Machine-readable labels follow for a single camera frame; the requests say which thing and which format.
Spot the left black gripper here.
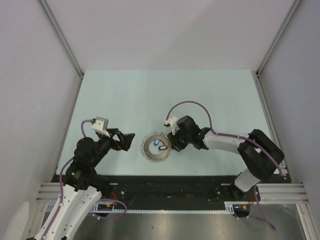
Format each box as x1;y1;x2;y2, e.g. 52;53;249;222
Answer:
90;128;135;167

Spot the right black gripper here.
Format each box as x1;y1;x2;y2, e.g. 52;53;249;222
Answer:
167;126;192;152

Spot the black key tag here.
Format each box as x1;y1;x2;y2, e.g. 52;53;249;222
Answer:
158;145;168;151

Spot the large metal key organizer ring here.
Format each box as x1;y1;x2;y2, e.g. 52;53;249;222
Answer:
140;132;173;163

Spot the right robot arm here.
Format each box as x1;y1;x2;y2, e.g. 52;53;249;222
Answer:
164;115;285;201

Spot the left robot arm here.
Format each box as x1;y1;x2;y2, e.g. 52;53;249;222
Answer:
34;128;135;240

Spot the blue key tag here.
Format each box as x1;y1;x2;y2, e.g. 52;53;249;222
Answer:
153;139;160;146

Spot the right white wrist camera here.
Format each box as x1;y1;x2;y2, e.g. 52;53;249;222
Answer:
164;116;178;129

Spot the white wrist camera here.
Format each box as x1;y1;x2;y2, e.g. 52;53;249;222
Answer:
91;117;110;138
164;116;178;129

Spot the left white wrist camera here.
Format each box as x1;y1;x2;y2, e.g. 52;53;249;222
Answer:
91;117;110;138

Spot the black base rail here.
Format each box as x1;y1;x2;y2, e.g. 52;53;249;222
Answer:
102;175;259;211

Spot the white cable duct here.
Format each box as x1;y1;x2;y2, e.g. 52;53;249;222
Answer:
46;201;241;216

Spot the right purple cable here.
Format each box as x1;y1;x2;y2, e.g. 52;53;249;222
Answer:
166;100;288;231

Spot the purple cable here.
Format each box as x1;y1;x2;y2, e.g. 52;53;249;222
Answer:
166;100;288;231
41;119;129;240

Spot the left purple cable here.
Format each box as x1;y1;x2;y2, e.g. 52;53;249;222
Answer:
41;119;129;240

